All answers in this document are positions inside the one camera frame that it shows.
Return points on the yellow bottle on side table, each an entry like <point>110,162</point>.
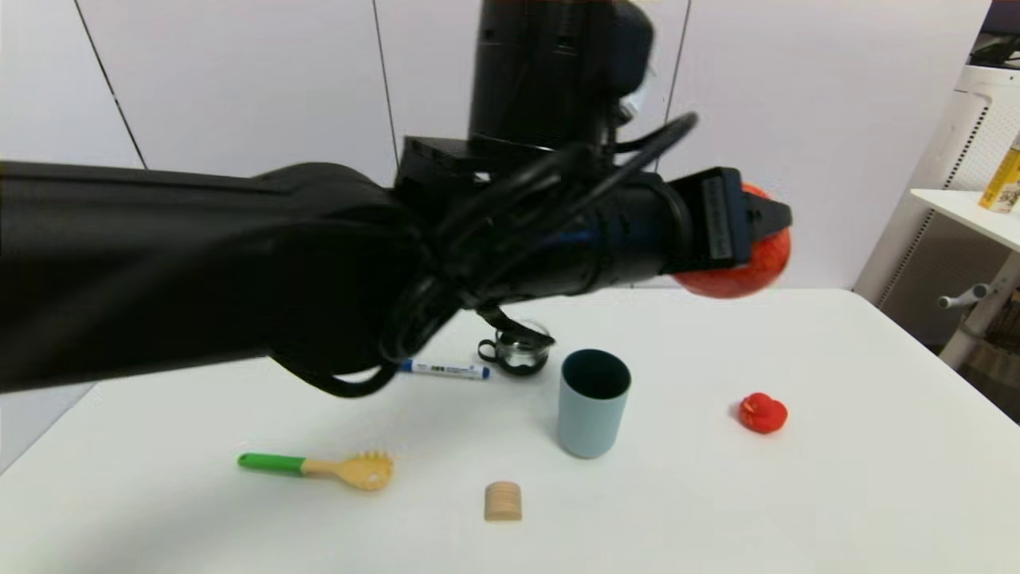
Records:
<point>1002,179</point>

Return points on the black device on cabinet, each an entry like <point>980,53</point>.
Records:
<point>996,52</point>

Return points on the small wooden cylinder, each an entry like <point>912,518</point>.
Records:
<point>503,501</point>

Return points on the glass cup with black holder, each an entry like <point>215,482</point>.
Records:
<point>522,355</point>

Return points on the red rubber duck toy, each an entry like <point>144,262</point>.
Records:
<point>763,414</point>

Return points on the red apple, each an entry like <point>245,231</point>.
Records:
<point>745,275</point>

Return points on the white side table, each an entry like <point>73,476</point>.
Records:
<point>968,211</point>

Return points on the white perforated cabinet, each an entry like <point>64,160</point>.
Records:
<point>952,135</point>

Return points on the grey-blue plastic cup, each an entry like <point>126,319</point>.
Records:
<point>591,418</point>

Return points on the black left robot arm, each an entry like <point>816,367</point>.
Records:
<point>159,263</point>

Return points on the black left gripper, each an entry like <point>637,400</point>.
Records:
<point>701,223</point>

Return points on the blue capped white marker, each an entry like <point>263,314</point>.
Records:
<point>446,369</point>

